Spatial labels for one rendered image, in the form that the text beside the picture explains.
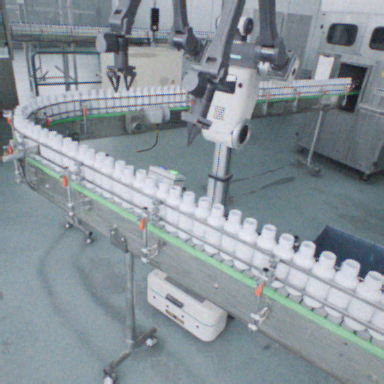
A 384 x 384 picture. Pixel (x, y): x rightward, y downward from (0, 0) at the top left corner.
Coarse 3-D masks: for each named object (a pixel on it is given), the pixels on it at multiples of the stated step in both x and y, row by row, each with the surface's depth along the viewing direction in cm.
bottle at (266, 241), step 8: (264, 232) 96; (272, 232) 95; (264, 240) 97; (272, 240) 97; (264, 248) 96; (272, 248) 97; (256, 256) 100; (264, 256) 98; (256, 264) 100; (264, 264) 99; (256, 272) 101
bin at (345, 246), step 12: (324, 228) 140; (336, 228) 139; (312, 240) 130; (324, 240) 144; (336, 240) 141; (348, 240) 138; (360, 240) 135; (336, 252) 143; (348, 252) 139; (360, 252) 136; (372, 252) 133; (336, 264) 145; (360, 264) 138; (372, 264) 135; (360, 276) 140
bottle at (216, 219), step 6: (216, 204) 106; (216, 210) 103; (222, 210) 104; (210, 216) 106; (216, 216) 104; (222, 216) 105; (210, 222) 105; (216, 222) 104; (222, 222) 105; (210, 228) 106; (222, 228) 106; (210, 234) 107; (216, 234) 106; (222, 234) 107; (210, 240) 108; (216, 240) 107; (204, 246) 111; (210, 246) 109; (210, 252) 110; (216, 252) 110
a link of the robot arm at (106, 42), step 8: (128, 24) 121; (104, 32) 120; (112, 32) 121; (120, 32) 122; (128, 32) 123; (96, 40) 121; (104, 40) 119; (112, 40) 121; (104, 48) 120; (112, 48) 122
